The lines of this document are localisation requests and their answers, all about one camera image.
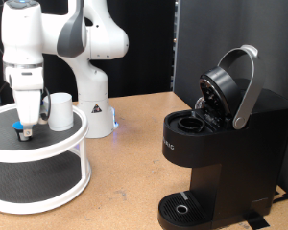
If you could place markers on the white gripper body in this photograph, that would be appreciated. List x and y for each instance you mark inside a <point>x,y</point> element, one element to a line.
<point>27,102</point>

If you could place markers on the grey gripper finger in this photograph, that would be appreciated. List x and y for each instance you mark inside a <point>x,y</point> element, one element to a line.
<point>28,132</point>

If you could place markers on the blue-lidded coffee pod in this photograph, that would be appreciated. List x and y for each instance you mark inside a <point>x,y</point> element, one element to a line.
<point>16,125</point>

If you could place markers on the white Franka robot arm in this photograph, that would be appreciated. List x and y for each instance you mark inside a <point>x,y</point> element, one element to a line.
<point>96,86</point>

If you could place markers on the black Keurig coffee machine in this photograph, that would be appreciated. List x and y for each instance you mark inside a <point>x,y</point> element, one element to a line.
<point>240,159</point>

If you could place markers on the white two-tier turntable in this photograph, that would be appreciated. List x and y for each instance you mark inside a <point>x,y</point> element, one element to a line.
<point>38,152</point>

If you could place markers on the black grip liner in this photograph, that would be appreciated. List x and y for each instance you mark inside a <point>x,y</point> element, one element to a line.
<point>32,179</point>
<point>0,135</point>

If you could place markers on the white mug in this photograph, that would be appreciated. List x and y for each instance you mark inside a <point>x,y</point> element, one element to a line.
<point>62,111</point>

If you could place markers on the dark grey partition panel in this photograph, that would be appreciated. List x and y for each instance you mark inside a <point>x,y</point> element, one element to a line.
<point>214,25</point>

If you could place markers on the black tape strip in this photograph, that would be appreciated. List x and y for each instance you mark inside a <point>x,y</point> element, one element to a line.
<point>257,221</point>

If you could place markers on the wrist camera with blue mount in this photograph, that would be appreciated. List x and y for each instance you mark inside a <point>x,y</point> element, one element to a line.
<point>43,117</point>

